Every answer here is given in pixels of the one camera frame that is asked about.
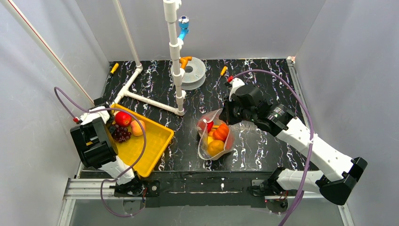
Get toy orange fruit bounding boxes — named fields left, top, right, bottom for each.
left=207, top=140, right=224, bottom=157

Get purple toy grapes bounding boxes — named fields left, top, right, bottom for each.
left=109, top=124, right=131, bottom=143

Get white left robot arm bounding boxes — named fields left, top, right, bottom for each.
left=70, top=105, right=135, bottom=185

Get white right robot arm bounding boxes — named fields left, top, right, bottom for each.
left=219, top=84, right=367, bottom=205

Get yellow plastic tray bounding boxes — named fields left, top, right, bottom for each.
left=111, top=104, right=174, bottom=178

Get toy peach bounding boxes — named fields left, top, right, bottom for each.
left=130, top=120, right=146, bottom=137

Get blue overhead camera mount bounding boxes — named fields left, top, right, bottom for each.
left=178, top=16, right=190, bottom=40

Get grey filament spool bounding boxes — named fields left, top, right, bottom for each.
left=181, top=57, right=206, bottom=90

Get aluminium frame rail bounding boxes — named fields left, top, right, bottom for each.
left=71, top=74, right=366, bottom=216

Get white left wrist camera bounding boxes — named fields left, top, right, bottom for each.
left=80, top=106, right=111, bottom=125

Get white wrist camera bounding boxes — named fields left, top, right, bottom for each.
left=80, top=106, right=111, bottom=125
left=227, top=76, right=245, bottom=102

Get yellow screwdriver right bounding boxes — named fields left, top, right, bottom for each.
left=214, top=66, right=228, bottom=88

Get orange toy pumpkin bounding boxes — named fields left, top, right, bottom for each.
left=212, top=123, right=230, bottom=142

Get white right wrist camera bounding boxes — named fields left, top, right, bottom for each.
left=227, top=76, right=245, bottom=102

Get clear polka dot zip bag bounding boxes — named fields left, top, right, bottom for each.
left=197, top=109, right=234, bottom=160

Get orange clamp handle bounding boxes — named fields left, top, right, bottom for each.
left=179, top=56, right=192, bottom=70

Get red toy apple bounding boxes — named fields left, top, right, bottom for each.
left=114, top=111, right=132, bottom=128

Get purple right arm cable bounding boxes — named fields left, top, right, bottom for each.
left=227, top=69, right=314, bottom=226

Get white pvc pipe stand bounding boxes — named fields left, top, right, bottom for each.
left=113, top=0, right=186, bottom=116

